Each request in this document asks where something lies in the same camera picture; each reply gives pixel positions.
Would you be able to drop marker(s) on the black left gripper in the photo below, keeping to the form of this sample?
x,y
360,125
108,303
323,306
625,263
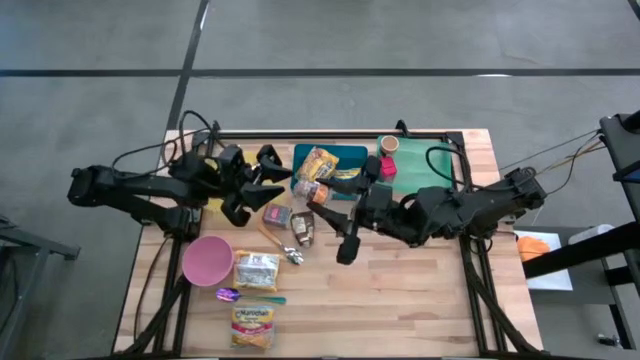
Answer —
x,y
235,172

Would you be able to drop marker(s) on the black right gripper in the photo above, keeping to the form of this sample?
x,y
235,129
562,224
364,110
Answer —
x,y
387,210

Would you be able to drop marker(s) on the yellow ramen noodle pack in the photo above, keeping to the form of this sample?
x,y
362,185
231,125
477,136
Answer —
x,y
345,174

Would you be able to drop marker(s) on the red cube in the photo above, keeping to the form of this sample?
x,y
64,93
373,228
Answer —
x,y
387,167

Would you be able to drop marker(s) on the small glass spice jar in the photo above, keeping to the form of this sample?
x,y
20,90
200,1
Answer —
x,y
309,192

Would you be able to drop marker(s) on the creamy chicken ramen pack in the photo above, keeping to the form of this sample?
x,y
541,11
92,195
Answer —
x,y
316,164

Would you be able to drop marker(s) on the jar with brown lid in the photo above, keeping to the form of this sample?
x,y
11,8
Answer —
x,y
389,145

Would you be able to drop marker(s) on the ramen pack with grey print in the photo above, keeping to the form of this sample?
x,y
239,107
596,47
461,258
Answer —
x,y
256,271

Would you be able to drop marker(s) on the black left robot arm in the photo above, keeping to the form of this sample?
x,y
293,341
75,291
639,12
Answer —
x,y
140,187

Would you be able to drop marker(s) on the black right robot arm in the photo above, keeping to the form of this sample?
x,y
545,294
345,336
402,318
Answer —
x,y
475,210

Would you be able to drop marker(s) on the yellow translucent plastic bin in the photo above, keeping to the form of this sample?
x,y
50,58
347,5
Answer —
x,y
216,204

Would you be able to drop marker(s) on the blue plastic bin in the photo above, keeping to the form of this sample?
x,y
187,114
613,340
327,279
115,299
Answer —
x,y
350,155

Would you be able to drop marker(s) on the brown crumpled sachet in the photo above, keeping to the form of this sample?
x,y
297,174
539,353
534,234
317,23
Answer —
x,y
303,229

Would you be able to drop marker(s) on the green translucent plastic bin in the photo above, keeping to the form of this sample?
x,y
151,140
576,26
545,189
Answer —
x,y
420,170

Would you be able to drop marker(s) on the pink bowl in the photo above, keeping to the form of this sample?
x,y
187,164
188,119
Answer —
x,y
207,260

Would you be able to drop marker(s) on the ramen pack with red band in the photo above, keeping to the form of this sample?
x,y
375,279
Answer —
x,y
252,327

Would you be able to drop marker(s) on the orange object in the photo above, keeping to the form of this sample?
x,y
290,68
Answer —
x,y
532,248

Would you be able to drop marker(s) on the white paper sheet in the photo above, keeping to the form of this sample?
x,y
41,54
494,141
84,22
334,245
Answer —
x,y
552,280

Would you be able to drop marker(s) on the grey box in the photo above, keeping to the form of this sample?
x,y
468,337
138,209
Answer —
x,y
590,234

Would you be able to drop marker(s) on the black metal stand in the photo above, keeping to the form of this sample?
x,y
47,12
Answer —
x,y
620,150

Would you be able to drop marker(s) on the small black floor object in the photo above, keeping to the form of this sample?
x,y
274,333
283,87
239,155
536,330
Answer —
x,y
607,341

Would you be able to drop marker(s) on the grey metal table frame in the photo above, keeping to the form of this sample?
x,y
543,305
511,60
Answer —
x,y
35,246

